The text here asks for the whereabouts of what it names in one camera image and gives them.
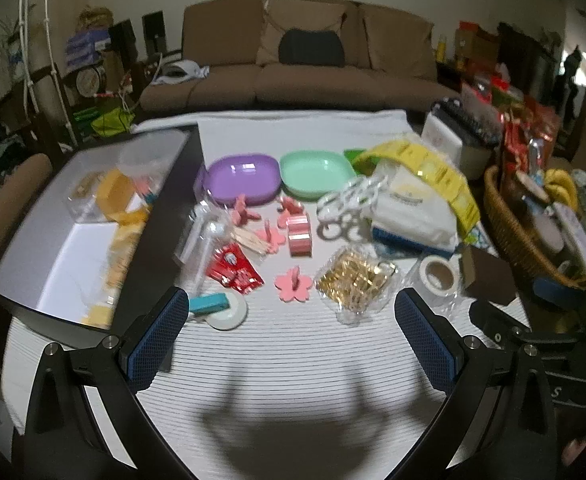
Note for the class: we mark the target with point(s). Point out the white ribbed table mat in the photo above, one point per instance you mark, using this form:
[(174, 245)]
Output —
[(283, 360)]

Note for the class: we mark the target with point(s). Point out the black cushion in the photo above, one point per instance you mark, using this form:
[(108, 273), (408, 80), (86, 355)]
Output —
[(313, 47)]

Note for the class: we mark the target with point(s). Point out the black speaker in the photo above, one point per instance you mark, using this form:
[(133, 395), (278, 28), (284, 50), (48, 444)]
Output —
[(123, 37), (155, 30)]

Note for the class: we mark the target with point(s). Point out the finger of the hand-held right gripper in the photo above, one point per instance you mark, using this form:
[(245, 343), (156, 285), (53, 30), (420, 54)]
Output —
[(558, 287), (495, 320)]

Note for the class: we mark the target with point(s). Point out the yellow plastic bag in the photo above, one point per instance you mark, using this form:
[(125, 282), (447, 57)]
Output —
[(438, 172)]

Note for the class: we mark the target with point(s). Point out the bananas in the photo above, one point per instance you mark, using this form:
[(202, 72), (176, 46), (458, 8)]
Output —
[(563, 187)]

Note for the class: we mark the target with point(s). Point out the brown chair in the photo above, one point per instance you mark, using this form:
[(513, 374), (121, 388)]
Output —
[(3, 220)]

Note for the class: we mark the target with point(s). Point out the bag of gold clips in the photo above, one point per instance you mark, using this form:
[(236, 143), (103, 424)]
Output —
[(355, 277)]

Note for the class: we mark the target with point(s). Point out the dark cabinet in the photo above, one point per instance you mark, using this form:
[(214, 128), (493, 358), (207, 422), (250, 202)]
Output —
[(528, 60)]

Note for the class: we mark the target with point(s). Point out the white tape roll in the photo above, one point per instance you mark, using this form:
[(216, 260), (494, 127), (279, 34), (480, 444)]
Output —
[(430, 285)]

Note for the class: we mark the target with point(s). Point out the red ketchup packets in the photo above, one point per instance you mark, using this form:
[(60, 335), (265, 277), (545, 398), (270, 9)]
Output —
[(235, 270)]

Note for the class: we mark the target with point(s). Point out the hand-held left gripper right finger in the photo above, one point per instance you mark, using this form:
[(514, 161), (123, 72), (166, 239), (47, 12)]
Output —
[(425, 345)]

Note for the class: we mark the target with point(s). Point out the mint green plate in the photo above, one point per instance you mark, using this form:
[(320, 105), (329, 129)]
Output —
[(315, 172)]

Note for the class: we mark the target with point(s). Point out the white tissue packet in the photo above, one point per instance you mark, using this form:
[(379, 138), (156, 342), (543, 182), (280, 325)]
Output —
[(408, 220)]

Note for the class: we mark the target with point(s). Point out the purple plate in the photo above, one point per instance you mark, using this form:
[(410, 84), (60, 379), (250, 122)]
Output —
[(243, 175)]

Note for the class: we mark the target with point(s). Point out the yellow packet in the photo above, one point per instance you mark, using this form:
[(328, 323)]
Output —
[(123, 255)]

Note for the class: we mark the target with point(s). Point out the black storage box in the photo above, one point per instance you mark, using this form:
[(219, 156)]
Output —
[(68, 270)]

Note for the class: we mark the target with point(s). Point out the clear box of gold clips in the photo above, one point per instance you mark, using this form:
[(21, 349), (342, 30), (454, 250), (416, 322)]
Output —
[(85, 192)]

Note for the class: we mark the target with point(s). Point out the pink sticky note block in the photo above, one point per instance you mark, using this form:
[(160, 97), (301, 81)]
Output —
[(299, 235)]

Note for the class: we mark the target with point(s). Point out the brown sofa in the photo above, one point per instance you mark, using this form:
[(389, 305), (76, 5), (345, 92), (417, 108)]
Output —
[(223, 80)]

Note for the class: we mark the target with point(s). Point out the round tin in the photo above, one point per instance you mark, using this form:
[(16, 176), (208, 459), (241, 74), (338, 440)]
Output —
[(90, 80)]

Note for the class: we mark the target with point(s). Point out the brown pillow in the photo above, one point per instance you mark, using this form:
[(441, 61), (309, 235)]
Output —
[(273, 25)]

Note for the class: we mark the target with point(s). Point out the clear round container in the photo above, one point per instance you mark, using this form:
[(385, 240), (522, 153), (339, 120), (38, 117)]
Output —
[(143, 160)]

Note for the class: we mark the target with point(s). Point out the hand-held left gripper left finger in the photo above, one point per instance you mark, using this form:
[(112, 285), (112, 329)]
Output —
[(155, 340)]

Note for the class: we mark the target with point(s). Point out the wooden toothpicks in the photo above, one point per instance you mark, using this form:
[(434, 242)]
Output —
[(243, 242)]

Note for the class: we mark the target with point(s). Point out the dark brown box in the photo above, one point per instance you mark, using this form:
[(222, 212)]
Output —
[(493, 275)]

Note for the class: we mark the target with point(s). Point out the clear bag of spoons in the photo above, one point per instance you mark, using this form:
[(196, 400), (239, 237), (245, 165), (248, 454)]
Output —
[(200, 240)]

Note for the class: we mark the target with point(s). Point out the white carton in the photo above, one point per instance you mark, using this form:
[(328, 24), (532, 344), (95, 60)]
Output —
[(440, 135)]

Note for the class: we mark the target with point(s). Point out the wicker basket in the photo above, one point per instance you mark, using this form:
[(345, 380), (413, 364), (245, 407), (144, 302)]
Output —
[(510, 230)]

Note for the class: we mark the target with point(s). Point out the white garment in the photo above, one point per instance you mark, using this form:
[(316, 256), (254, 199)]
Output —
[(180, 71)]

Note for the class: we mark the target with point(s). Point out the pink flower hook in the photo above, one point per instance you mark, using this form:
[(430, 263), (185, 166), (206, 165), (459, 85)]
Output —
[(269, 237), (293, 286), (290, 205), (245, 211)]

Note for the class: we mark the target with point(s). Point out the cardboard boxes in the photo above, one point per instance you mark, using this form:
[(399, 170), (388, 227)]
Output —
[(475, 42)]

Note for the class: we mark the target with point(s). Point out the stack of blue boxes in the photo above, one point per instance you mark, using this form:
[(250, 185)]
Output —
[(88, 47)]

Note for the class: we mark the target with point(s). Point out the green packet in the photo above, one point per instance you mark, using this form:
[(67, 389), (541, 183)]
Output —
[(358, 156)]

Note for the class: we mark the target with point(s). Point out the white clothes rack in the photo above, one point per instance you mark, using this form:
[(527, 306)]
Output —
[(25, 35)]

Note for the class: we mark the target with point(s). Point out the green bag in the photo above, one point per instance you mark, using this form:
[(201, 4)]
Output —
[(105, 121)]

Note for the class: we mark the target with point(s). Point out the black ribbed object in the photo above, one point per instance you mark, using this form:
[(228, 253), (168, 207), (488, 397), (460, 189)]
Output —
[(470, 120)]

